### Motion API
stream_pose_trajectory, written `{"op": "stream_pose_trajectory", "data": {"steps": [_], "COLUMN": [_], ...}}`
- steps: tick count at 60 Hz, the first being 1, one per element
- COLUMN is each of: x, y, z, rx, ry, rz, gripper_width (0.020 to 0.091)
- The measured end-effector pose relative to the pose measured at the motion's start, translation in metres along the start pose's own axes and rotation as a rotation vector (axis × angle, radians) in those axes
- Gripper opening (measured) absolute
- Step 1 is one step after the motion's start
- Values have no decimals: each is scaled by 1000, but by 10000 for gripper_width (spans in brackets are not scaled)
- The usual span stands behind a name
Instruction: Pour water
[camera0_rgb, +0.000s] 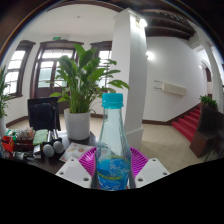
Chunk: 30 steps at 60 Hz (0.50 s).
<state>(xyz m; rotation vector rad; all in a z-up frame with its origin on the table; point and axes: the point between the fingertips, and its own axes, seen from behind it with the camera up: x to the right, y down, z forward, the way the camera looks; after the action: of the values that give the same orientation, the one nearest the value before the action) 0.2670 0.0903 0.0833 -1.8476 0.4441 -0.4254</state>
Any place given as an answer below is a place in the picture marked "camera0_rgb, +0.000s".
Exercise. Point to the green cloth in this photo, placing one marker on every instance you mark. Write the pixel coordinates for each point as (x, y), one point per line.
(40, 136)

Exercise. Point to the white wall radiator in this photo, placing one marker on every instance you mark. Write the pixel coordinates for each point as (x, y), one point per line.
(173, 88)

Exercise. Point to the dark-framed window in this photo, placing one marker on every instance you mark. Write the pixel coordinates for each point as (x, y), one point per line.
(104, 55)
(13, 70)

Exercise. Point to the red carpeted staircase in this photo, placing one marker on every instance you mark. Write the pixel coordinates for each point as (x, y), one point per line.
(188, 123)

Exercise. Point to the clear blue-capped drink bottle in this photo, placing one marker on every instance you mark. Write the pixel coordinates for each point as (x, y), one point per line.
(112, 166)

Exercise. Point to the flat black device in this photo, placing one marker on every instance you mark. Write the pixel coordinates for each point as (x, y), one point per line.
(19, 155)

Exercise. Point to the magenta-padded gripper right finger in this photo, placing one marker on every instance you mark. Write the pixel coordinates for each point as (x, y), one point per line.
(151, 171)

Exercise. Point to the small green plant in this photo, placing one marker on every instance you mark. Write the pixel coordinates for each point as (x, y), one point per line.
(208, 101)

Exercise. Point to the black chair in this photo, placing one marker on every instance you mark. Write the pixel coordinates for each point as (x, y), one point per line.
(43, 115)

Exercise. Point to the green plant in white pot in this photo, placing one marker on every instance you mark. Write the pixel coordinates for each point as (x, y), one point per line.
(2, 96)
(80, 86)

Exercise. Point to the printed paper leaflet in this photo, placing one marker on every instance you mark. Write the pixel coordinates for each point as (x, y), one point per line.
(75, 151)

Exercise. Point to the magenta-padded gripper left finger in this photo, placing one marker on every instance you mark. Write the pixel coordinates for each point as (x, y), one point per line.
(71, 171)

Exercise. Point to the brown box of packets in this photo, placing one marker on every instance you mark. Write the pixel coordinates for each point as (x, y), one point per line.
(25, 140)

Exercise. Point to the green exit sign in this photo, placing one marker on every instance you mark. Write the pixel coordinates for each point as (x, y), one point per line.
(56, 38)

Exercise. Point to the red plastic box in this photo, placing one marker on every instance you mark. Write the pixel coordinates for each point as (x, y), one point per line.
(8, 144)

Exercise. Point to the dark wooden double door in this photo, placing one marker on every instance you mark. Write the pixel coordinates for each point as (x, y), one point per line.
(50, 66)

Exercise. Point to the grey-headed microphone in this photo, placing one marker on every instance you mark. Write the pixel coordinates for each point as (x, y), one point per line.
(48, 150)
(58, 146)

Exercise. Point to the glowing wall lamp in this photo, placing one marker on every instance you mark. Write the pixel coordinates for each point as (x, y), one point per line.
(149, 55)

